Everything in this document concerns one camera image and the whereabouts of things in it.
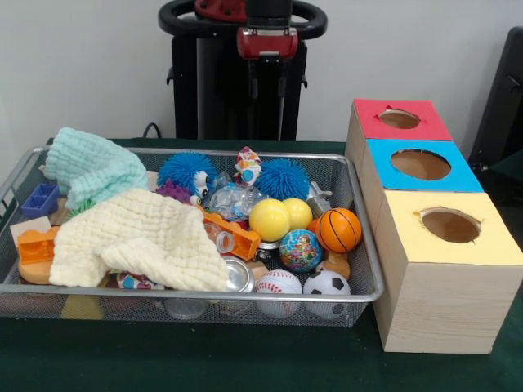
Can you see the small soccer ball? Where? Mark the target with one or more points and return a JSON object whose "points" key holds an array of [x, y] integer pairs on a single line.
{"points": [[327, 283]]}

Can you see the cream waffle cloth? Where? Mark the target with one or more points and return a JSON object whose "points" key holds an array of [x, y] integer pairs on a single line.
{"points": [[139, 237]]}

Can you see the large yellow ball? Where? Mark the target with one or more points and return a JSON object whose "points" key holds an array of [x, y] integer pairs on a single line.
{"points": [[270, 220]]}

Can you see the black chair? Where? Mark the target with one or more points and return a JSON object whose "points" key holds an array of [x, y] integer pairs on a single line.
{"points": [[502, 106]]}

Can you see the globe print ball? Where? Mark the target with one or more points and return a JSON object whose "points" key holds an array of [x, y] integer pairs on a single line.
{"points": [[301, 250]]}

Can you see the dark green table cloth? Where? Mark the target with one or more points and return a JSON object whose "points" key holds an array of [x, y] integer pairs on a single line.
{"points": [[204, 359]]}

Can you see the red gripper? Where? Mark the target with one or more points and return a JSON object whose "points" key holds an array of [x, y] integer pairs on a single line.
{"points": [[267, 42]]}

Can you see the wooden box with three holes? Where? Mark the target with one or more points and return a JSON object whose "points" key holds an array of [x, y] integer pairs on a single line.
{"points": [[433, 302]]}

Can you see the small baseball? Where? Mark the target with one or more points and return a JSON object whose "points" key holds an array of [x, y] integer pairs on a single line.
{"points": [[279, 282]]}

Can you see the shallow clear mesh bin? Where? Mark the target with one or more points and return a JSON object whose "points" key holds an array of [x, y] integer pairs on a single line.
{"points": [[49, 304]]}

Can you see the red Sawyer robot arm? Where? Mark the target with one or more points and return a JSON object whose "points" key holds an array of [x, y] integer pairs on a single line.
{"points": [[270, 12]]}

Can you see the mint green cloth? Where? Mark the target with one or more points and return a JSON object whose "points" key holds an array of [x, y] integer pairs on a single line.
{"points": [[94, 167]]}

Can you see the small yellow ball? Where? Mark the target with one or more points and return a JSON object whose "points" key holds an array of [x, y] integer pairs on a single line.
{"points": [[300, 212]]}

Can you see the blue spiky ball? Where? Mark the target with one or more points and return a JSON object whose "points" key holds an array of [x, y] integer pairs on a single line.
{"points": [[186, 171], [283, 180]]}

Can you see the small orange basketball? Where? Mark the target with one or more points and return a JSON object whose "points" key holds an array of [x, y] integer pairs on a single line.
{"points": [[340, 230]]}

